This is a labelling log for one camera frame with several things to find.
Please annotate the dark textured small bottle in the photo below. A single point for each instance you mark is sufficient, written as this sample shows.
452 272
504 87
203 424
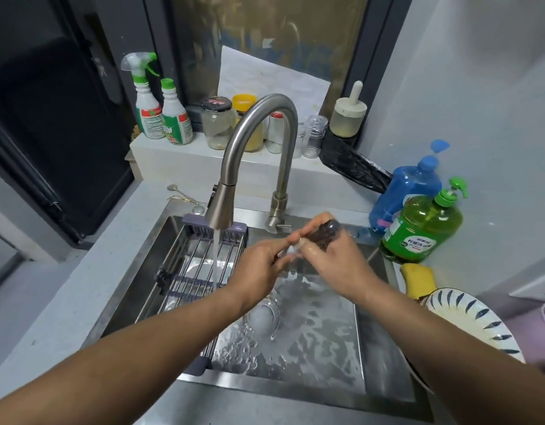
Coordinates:
325 232

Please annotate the person's right hand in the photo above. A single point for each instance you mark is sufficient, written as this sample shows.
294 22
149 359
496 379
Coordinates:
343 265

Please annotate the green dish soap pump bottle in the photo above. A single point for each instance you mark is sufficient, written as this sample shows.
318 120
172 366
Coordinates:
421 230

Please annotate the person's left thumb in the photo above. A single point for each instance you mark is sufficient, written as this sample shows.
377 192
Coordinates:
276 244

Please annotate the person's left hand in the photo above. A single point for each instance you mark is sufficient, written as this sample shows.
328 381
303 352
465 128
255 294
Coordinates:
257 274

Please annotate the person's left forearm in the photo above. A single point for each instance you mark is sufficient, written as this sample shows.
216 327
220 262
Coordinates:
121 362

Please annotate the black door panel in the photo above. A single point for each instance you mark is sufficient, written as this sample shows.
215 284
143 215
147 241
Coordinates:
55 128

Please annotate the steel gooseneck faucet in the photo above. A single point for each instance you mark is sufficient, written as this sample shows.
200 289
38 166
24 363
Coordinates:
284 172

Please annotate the small jar red lid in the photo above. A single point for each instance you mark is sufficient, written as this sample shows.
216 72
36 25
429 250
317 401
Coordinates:
274 134

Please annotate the yellow sponge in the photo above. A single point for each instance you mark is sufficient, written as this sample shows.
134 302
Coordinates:
417 278

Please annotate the white spray bottle green trigger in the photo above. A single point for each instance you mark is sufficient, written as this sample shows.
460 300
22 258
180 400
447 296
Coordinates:
147 110

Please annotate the stainless steel sink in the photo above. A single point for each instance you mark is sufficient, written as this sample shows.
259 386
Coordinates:
321 349

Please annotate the metal spoon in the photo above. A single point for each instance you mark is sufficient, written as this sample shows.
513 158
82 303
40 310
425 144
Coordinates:
197 210

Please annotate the white plate blue leaf pattern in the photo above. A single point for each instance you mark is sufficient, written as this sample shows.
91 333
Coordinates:
471 316

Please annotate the blue detergent pump bottle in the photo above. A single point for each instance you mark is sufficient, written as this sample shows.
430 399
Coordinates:
407 181

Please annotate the glass jar black lid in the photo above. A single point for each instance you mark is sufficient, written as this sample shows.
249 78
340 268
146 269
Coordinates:
217 126

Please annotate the person's right forearm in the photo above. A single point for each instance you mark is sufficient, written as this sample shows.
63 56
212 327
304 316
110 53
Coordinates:
454 362

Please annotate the glass jar yellow lid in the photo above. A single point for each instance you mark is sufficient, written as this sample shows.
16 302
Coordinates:
254 137

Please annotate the white bottle green cap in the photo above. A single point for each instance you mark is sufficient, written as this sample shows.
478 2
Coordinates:
175 119

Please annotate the clear glass bowl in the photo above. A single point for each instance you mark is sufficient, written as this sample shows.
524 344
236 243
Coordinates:
263 321

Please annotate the dark window frame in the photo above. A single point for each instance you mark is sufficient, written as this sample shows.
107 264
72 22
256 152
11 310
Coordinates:
365 61

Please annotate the clear glass cup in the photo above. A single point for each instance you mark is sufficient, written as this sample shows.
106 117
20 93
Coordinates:
315 134
299 141

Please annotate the black plastic bag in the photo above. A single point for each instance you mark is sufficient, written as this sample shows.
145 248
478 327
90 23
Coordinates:
356 165

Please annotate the white paper sheet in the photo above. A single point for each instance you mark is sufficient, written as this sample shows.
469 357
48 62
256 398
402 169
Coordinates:
263 79

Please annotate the person's right thumb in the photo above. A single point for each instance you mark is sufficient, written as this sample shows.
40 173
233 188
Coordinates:
310 252

